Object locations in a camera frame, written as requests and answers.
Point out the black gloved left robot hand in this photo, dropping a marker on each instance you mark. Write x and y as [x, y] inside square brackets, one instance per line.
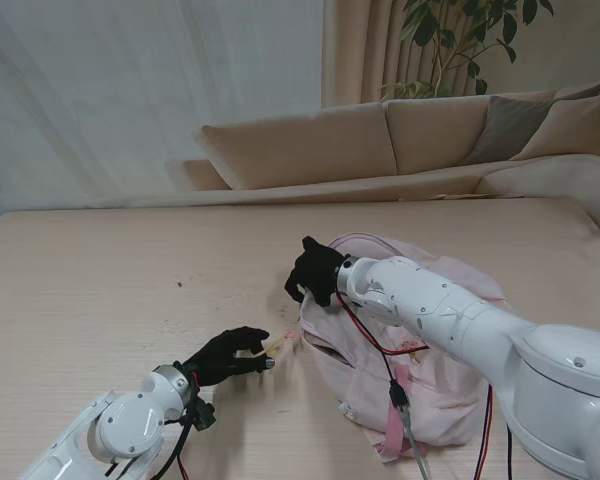
[225, 355]

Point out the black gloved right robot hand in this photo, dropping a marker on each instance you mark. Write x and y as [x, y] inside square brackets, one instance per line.
[315, 272]

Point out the pale pink backpack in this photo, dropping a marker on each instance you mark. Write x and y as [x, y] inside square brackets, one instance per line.
[375, 360]

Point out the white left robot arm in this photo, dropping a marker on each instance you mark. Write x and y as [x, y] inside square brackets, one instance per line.
[105, 430]

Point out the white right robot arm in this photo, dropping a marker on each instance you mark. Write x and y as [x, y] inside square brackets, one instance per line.
[480, 320]

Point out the beige sofa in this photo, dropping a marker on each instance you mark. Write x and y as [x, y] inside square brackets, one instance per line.
[305, 145]

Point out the beige pleated curtain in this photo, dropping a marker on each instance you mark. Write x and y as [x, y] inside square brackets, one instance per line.
[360, 50]

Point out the grey cushion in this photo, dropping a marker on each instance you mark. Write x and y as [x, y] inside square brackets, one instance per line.
[510, 130]

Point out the white sheer curtain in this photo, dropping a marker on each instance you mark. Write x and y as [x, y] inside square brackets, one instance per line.
[130, 100]

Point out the tall green leafy plant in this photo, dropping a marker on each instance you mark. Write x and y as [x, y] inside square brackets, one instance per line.
[455, 30]

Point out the beige cushion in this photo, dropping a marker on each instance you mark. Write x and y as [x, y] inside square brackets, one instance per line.
[570, 125]

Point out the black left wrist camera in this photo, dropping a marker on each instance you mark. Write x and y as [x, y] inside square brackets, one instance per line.
[204, 415]

